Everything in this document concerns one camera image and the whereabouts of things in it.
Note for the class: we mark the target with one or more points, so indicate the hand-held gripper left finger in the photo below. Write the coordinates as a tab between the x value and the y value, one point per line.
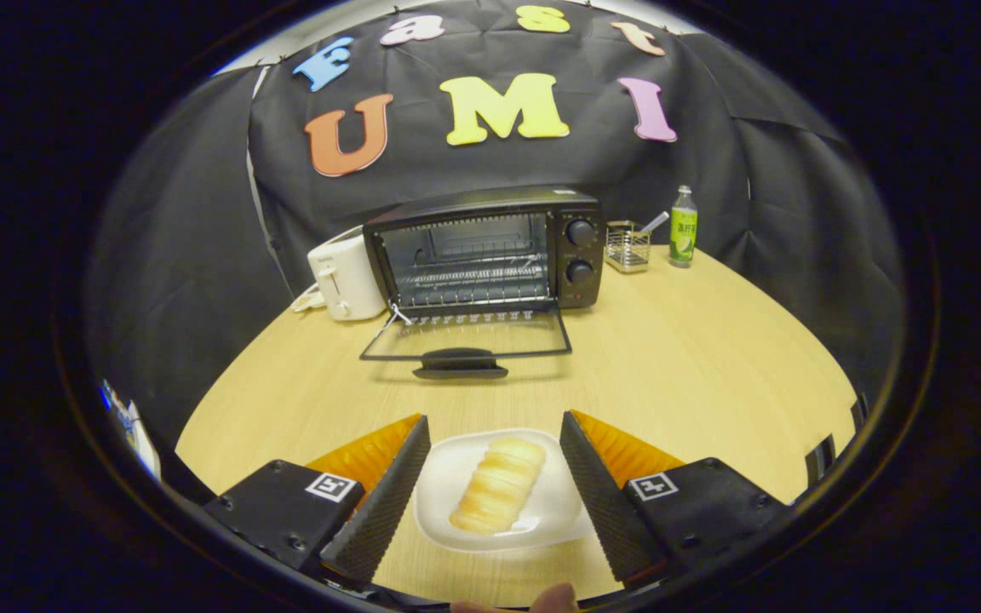
381	515

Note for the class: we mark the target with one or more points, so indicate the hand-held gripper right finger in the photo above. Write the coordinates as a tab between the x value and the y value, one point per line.
610	511

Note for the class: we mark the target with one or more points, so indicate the golden ridged bread roll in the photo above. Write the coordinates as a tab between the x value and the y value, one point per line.
499	485

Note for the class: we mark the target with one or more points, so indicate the black toaster oven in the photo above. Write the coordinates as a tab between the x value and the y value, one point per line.
490	204

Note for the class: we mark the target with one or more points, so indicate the white pop-up toaster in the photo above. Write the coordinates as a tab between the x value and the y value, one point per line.
346	272

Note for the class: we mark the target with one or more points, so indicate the white plate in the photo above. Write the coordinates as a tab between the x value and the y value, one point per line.
439	502

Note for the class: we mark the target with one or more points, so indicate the white and blue object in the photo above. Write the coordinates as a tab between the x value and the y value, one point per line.
134	430

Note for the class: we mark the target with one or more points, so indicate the green drink bottle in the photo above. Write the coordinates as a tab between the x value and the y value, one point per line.
683	243

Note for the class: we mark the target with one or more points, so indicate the black backdrop cloth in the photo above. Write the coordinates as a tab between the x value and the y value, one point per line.
201	213

